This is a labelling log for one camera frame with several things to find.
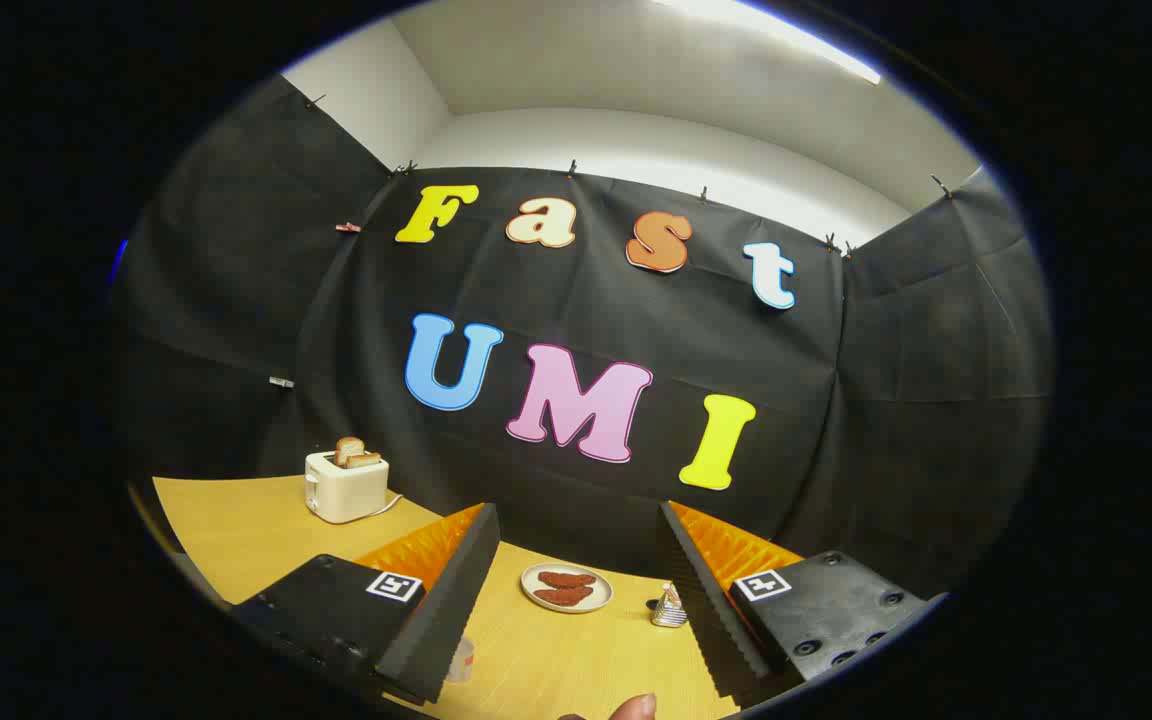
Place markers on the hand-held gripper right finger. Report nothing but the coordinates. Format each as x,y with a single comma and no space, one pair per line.
711,620

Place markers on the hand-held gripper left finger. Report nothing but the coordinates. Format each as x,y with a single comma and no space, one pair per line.
441,620

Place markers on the metal mesh utensil holder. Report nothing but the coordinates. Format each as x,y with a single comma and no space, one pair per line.
669,610

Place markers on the white round plate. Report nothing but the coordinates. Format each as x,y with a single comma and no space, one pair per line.
534,598

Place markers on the wooden table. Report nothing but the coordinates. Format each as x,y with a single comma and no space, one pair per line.
556,660

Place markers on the red meat piece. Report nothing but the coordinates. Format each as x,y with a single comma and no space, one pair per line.
566,579
563,596

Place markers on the cream toaster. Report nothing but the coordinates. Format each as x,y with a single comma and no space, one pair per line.
344,490

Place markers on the toasted bread slice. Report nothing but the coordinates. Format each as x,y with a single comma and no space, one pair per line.
366,460
348,449

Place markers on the black backdrop cloth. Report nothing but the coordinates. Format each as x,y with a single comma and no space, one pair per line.
836,400

